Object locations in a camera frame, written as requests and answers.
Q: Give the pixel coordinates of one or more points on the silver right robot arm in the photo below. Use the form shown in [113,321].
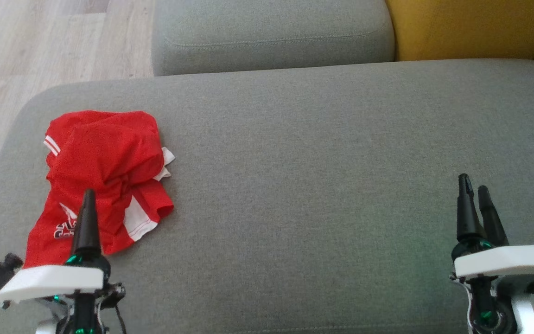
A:
[526,311]

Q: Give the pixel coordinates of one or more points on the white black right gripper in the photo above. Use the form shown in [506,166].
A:
[503,262]

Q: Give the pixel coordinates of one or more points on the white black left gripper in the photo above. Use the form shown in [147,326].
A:
[49,280]

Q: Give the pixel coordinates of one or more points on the large yellow sofa back cushion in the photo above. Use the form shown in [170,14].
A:
[471,28]

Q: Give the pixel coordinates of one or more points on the red shorts with number print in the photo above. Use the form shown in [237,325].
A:
[47,241]

